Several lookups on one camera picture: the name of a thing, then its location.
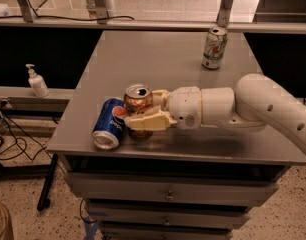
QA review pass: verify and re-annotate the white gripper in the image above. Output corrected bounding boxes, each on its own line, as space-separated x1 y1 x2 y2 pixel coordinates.
124 86 202 131

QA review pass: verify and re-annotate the orange soda can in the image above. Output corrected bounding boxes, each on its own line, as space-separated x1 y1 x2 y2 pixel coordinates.
124 84 153 140

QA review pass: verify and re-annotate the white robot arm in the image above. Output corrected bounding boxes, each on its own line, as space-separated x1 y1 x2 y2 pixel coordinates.
125 74 306 155

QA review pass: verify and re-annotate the blue pepsi can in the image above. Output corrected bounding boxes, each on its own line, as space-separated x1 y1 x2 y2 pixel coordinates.
92 98 127 150

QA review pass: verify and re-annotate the white green soda can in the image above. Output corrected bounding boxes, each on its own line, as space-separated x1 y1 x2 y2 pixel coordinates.
202 27 228 70

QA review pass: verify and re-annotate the grey drawer cabinet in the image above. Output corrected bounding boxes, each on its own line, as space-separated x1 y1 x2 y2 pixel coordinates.
47 29 306 240

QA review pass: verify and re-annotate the top grey drawer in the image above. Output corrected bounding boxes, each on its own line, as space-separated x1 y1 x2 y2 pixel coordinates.
64 172 279 207

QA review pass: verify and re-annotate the grey drawer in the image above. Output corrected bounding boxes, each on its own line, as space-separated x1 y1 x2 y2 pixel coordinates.
64 172 279 207
100 223 232 240
87 203 249 229

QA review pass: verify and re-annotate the middle grey drawer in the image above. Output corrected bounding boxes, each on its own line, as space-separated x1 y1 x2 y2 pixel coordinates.
87 203 249 229

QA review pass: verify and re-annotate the white pump dispenser bottle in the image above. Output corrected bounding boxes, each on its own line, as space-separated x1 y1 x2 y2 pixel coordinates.
26 64 49 97

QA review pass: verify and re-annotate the bottom grey drawer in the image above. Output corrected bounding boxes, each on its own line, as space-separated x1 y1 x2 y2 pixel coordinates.
100 223 232 240

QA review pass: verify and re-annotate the black table leg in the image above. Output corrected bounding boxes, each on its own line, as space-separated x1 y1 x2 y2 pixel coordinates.
37 154 58 212

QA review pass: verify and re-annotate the tan trouser knee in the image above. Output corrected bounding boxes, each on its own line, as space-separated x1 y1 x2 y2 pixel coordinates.
0 202 14 240

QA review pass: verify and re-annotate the black cable on ledge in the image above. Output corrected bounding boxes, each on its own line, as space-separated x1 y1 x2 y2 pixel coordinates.
0 7 136 22

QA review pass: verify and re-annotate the grey metal frame rail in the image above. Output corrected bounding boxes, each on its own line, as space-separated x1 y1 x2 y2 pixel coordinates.
0 0 306 34

